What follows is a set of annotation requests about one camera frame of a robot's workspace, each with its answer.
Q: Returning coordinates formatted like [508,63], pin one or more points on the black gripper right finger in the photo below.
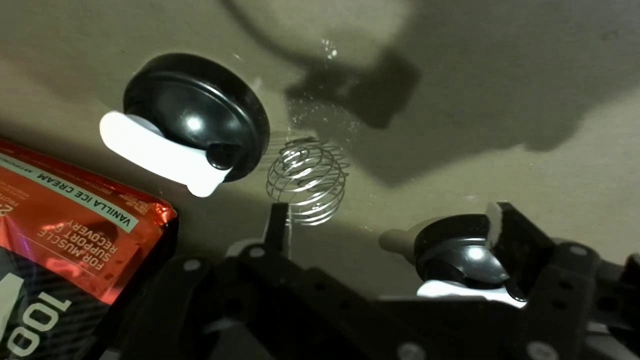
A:
[529,256]

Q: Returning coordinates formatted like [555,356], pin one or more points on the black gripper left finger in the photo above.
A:
[279,231]

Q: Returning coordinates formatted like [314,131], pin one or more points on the small black cap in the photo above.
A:
[460,256]

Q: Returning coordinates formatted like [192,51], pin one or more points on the black shaker lid white flap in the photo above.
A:
[192,113]

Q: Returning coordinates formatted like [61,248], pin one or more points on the black red whey protein bag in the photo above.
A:
[61,240]

